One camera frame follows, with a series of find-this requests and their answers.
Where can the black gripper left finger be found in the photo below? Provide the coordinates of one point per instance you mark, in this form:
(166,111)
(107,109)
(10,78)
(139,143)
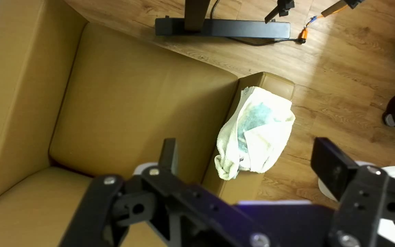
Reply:
(170,214)

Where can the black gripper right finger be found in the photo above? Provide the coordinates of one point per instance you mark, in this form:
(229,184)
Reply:
(366,206)

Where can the white towel with blue patch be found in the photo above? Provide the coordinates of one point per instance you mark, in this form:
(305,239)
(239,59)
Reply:
(257,132)

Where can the brown sofa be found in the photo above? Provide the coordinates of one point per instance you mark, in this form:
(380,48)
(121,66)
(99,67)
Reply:
(129,110)

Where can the black stand base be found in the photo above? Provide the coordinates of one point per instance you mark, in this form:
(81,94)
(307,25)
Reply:
(225,28)

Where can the brown tripod leg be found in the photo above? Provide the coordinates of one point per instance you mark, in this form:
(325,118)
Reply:
(339,6)

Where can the black tripod leg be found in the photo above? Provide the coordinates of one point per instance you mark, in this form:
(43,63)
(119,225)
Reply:
(280,8)

